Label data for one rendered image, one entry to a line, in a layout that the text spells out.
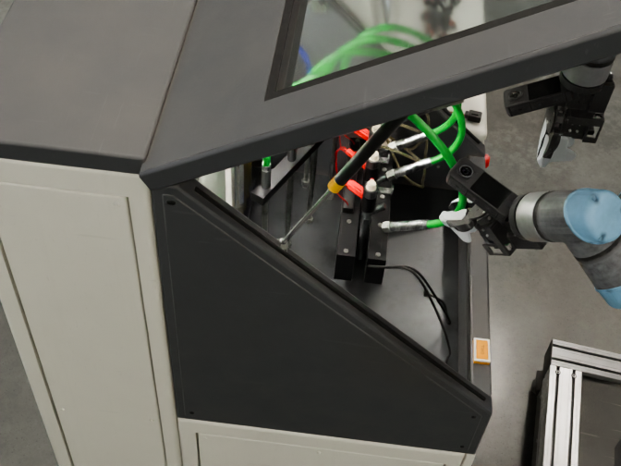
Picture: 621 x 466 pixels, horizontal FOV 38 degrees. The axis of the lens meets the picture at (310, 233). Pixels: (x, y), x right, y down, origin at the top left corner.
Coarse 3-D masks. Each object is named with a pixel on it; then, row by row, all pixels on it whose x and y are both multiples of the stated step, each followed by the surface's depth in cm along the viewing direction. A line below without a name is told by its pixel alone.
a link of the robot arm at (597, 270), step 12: (600, 252) 124; (612, 252) 125; (588, 264) 126; (600, 264) 125; (612, 264) 125; (588, 276) 129; (600, 276) 127; (612, 276) 126; (600, 288) 129; (612, 288) 127; (612, 300) 129
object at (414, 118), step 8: (416, 120) 141; (424, 128) 141; (432, 136) 141; (440, 144) 142; (440, 152) 142; (448, 152) 142; (264, 160) 166; (448, 160) 143; (264, 168) 167; (464, 200) 147; (456, 208) 150; (464, 208) 149; (432, 224) 155; (440, 224) 154
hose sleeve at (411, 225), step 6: (396, 222) 160; (402, 222) 159; (408, 222) 158; (414, 222) 157; (420, 222) 156; (426, 222) 156; (390, 228) 161; (396, 228) 160; (402, 228) 159; (408, 228) 158; (414, 228) 158; (420, 228) 157; (426, 228) 156
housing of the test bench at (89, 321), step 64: (64, 0) 140; (128, 0) 141; (192, 0) 142; (0, 64) 130; (64, 64) 131; (128, 64) 131; (0, 128) 121; (64, 128) 122; (128, 128) 123; (0, 192) 128; (64, 192) 126; (128, 192) 125; (0, 256) 139; (64, 256) 138; (128, 256) 136; (64, 320) 151; (128, 320) 149; (64, 384) 168; (128, 384) 165; (64, 448) 188; (128, 448) 185
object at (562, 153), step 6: (546, 138) 154; (564, 138) 153; (546, 144) 153; (564, 144) 154; (558, 150) 155; (564, 150) 155; (570, 150) 155; (540, 156) 157; (552, 156) 156; (558, 156) 156; (564, 156) 156; (570, 156) 156; (540, 162) 158; (546, 162) 157
